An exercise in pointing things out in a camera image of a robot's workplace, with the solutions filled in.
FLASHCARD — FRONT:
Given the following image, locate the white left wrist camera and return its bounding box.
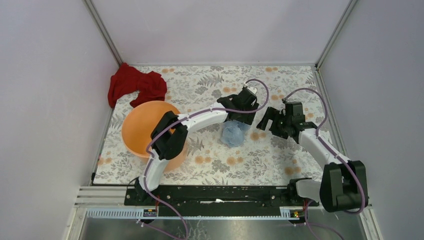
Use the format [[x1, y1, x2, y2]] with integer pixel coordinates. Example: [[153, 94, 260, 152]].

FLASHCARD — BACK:
[[243, 84, 258, 95]]

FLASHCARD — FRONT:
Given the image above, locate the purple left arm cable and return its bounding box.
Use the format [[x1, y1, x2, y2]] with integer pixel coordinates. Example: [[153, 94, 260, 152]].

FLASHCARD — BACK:
[[135, 78, 271, 240]]

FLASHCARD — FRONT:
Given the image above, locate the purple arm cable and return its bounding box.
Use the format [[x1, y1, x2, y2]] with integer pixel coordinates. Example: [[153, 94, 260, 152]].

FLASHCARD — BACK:
[[281, 87, 367, 240], [135, 78, 271, 240]]

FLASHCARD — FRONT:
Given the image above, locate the red cloth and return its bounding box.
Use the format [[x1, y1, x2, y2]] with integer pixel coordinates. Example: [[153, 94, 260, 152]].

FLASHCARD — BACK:
[[107, 63, 168, 109]]

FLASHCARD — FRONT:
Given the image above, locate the floral patterned table mat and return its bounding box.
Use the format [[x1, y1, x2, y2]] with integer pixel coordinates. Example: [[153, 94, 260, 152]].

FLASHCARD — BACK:
[[92, 66, 325, 186]]

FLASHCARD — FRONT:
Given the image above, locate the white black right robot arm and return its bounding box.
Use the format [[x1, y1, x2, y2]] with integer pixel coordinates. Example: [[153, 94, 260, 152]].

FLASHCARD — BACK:
[[256, 101, 368, 214]]

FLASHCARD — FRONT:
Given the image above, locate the orange plastic trash bin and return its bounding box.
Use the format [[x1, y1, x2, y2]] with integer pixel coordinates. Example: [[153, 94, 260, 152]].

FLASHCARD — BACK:
[[121, 100, 180, 164]]

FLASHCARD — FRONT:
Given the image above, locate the light blue trash bag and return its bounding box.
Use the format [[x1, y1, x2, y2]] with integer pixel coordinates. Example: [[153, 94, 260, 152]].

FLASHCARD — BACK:
[[220, 120, 251, 148]]

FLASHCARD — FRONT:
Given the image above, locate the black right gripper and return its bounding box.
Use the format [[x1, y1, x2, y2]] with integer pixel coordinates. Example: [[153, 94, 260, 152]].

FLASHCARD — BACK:
[[256, 107, 291, 140]]

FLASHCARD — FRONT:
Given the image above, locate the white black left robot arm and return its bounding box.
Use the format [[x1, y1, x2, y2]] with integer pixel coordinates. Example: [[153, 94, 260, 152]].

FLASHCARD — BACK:
[[134, 86, 260, 206]]

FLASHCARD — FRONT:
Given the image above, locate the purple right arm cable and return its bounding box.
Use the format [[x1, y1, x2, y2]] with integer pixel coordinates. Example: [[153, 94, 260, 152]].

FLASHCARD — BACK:
[[281, 87, 367, 240]]

